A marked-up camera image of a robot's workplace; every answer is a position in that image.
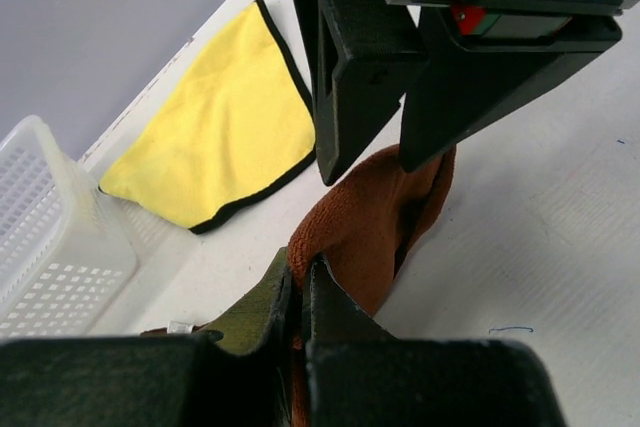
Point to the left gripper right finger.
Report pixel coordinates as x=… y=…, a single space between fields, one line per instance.
x=358 y=374

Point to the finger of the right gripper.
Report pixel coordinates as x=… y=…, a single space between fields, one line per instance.
x=363 y=55

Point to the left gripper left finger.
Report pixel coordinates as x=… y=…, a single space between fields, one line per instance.
x=230 y=372

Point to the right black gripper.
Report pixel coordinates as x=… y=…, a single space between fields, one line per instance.
x=470 y=84

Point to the yellow towel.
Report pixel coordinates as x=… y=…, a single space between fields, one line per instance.
x=237 y=128

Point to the brown towel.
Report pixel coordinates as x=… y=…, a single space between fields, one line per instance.
x=364 y=226

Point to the white plastic basket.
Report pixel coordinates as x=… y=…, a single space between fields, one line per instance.
x=64 y=252

